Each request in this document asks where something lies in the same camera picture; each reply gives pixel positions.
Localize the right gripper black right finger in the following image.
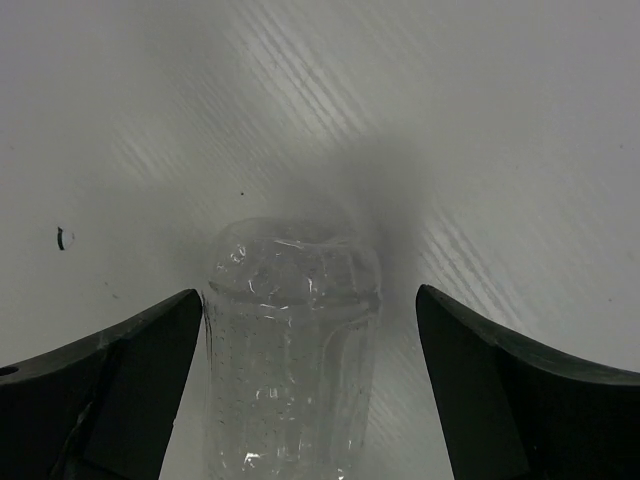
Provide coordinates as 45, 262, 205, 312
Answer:
416, 285, 639, 479

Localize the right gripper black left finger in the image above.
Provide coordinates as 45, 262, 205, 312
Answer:
1, 289, 202, 479

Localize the clear crushed bottle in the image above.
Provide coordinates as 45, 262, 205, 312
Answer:
202, 218, 381, 479

